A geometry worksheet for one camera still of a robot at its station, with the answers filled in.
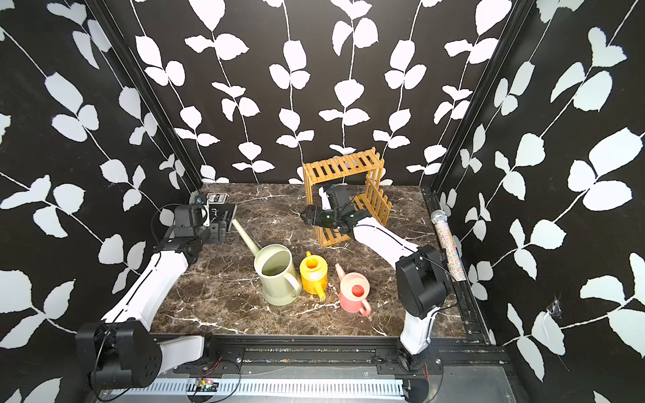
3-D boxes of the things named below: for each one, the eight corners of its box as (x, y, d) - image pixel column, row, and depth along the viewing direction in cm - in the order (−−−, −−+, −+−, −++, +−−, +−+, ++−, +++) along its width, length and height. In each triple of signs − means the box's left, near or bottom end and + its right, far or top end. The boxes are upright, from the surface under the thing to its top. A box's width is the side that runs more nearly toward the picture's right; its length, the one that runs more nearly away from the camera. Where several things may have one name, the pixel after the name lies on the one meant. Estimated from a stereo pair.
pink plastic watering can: (337, 318, 84) (338, 306, 75) (336, 279, 93) (337, 264, 84) (367, 318, 84) (372, 306, 75) (363, 279, 93) (367, 264, 84)
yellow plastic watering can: (296, 297, 89) (293, 284, 79) (307, 266, 96) (305, 251, 87) (322, 305, 87) (322, 292, 78) (331, 273, 95) (332, 258, 86)
